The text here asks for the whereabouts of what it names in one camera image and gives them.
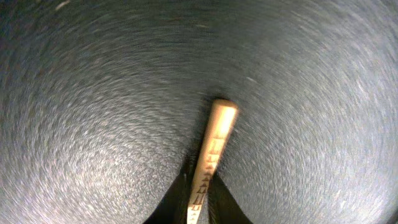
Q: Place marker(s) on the round black tray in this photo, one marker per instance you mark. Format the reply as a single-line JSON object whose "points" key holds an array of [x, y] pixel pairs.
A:
{"points": [[104, 103]]}

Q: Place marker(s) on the wooden chopstick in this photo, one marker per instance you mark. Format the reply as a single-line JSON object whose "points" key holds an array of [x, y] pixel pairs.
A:
{"points": [[220, 124]]}

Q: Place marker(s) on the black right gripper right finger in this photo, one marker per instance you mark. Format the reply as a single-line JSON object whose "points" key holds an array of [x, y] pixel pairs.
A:
{"points": [[223, 209]]}

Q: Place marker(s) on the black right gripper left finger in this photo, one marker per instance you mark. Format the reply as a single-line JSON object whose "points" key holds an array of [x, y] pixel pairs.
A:
{"points": [[172, 209]]}

